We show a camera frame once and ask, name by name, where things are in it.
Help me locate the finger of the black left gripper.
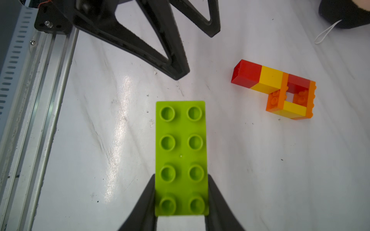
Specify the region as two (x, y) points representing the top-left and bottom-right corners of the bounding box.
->
(78, 1), (190, 80)
(169, 0), (221, 38)

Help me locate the small orange lego brick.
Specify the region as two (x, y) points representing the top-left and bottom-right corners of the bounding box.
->
(266, 72), (289, 113)

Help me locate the orange lego plate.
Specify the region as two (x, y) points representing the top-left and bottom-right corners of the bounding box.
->
(293, 81), (317, 120)

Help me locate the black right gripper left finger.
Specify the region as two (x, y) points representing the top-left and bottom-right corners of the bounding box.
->
(119, 174), (158, 231)

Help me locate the plush doll head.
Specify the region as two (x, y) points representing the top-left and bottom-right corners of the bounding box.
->
(314, 0), (370, 44)

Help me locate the small red lego brick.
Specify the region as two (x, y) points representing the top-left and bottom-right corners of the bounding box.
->
(287, 74), (310, 94)

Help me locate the small yellow lego brick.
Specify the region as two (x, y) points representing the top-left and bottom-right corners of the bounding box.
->
(273, 101), (307, 119)

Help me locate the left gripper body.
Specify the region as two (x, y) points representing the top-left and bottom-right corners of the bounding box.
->
(52, 1), (126, 28)

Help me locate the lime green lego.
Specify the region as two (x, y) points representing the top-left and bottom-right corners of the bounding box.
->
(155, 101), (209, 217)

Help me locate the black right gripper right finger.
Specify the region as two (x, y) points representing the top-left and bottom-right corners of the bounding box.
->
(205, 174), (245, 231)

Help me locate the red square lego brick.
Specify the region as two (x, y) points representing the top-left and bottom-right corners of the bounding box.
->
(231, 59), (262, 89)

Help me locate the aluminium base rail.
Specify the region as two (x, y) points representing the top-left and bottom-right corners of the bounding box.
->
(1, 1), (79, 231)

